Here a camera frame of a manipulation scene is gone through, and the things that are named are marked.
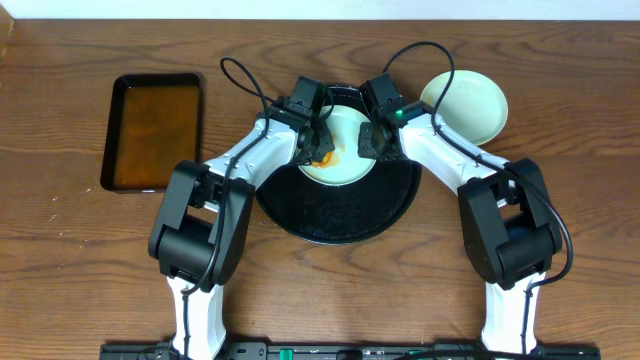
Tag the round black serving tray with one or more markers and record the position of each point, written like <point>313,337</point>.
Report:
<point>340,214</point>

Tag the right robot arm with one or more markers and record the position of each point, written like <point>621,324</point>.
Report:
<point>510,230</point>

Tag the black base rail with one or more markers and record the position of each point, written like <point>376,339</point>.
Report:
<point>264,351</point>

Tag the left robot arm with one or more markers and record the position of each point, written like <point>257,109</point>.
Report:
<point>200,231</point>

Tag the green and orange sponge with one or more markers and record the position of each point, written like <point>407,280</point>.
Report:
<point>325,161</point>

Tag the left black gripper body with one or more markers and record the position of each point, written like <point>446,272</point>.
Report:
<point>320,143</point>

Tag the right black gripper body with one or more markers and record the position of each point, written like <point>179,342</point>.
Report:
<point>371,146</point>

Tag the light green plate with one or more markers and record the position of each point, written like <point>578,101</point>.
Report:
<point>346,165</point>
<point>474,106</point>

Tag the black rectangular wash tray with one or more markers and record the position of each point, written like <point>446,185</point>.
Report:
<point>154,123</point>

